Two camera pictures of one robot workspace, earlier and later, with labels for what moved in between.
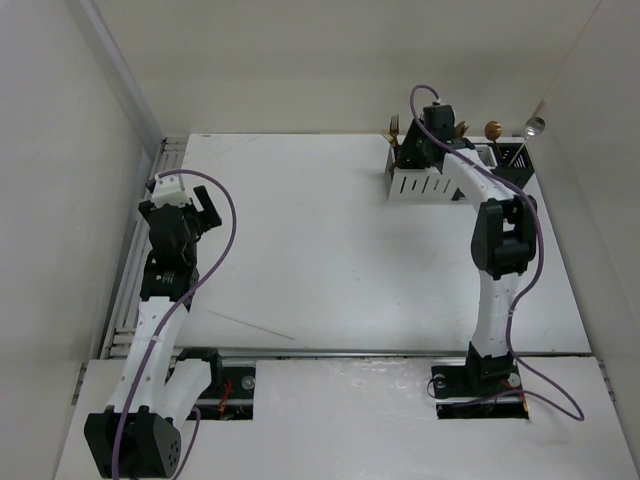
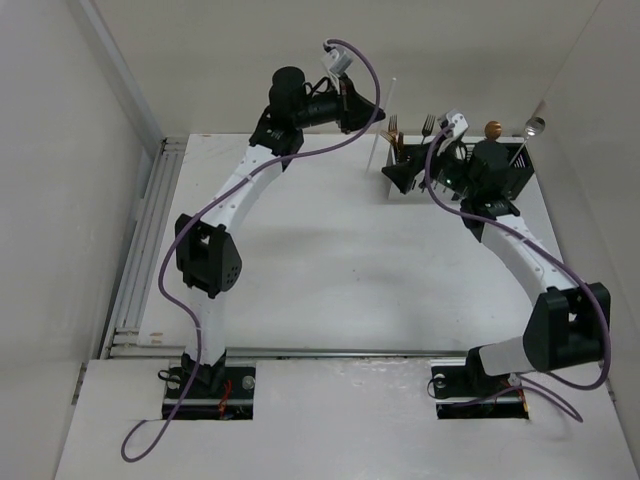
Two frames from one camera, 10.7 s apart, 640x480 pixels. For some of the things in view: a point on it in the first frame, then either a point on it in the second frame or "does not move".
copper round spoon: (493, 130) does not move
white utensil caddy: (415, 183) does not move
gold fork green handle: (394, 130) does not move
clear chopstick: (274, 332) to (382, 123)
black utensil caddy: (512, 160) does not move
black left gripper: (205, 217) to (354, 111)
